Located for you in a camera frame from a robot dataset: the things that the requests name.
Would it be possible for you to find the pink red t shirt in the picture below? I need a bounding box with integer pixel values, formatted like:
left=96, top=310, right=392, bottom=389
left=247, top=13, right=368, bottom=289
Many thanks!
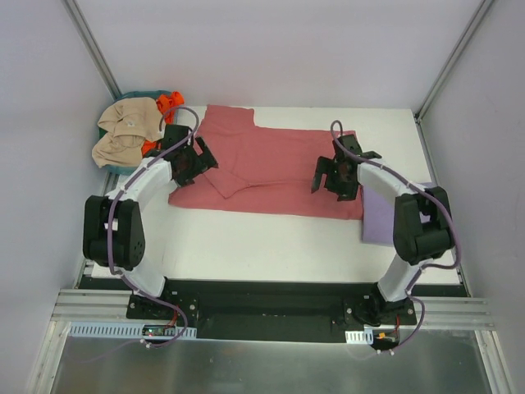
left=168, top=105, right=363, bottom=220

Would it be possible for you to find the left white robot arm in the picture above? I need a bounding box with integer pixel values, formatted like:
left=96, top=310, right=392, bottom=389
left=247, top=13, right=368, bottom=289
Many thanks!
left=83, top=125, right=218, bottom=319

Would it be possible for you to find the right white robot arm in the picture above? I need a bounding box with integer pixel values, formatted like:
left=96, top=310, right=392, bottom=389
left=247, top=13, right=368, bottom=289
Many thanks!
left=311, top=134, right=456, bottom=324

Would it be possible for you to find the folded purple t shirt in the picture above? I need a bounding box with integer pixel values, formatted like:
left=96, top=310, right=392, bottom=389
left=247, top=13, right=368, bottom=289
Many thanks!
left=360, top=180, right=438, bottom=247

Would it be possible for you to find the orange t shirt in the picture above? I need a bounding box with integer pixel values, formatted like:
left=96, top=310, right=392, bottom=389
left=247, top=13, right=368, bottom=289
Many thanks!
left=141, top=91, right=185, bottom=157

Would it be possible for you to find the teal plastic basket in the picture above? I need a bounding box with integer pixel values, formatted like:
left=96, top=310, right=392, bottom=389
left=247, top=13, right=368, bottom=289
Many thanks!
left=98, top=90, right=174, bottom=175

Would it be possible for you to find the beige t shirt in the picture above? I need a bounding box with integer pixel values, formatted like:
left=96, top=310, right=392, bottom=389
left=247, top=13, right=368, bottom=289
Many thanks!
left=92, top=97, right=162, bottom=168

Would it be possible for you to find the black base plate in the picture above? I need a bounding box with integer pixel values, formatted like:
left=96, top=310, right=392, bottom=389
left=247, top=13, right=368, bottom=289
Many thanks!
left=126, top=279, right=417, bottom=343

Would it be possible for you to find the right white cable duct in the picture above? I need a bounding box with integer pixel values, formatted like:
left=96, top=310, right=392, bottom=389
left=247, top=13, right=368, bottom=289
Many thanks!
left=345, top=329, right=374, bottom=346

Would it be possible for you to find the white cable duct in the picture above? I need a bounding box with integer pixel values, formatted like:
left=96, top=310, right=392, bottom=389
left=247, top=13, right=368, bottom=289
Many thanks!
left=69, top=322, right=197, bottom=341
left=345, top=329, right=374, bottom=346

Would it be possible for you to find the left aluminium frame post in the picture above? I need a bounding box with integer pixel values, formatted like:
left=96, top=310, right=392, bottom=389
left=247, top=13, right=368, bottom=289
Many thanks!
left=62, top=0, right=122, bottom=100

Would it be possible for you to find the aluminium frame post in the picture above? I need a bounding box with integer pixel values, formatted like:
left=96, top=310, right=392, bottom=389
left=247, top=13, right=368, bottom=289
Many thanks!
left=413, top=0, right=496, bottom=124
left=62, top=0, right=122, bottom=100

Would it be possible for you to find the aluminium front rail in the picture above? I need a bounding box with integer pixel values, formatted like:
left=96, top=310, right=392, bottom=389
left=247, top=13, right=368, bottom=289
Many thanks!
left=51, top=289, right=495, bottom=331

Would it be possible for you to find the left white cable duct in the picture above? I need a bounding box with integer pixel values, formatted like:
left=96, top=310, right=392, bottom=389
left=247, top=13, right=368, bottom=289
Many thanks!
left=69, top=322, right=197, bottom=341

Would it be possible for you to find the right aluminium frame post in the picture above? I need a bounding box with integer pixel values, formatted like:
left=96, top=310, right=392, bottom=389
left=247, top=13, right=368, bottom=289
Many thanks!
left=413, top=0, right=496, bottom=124

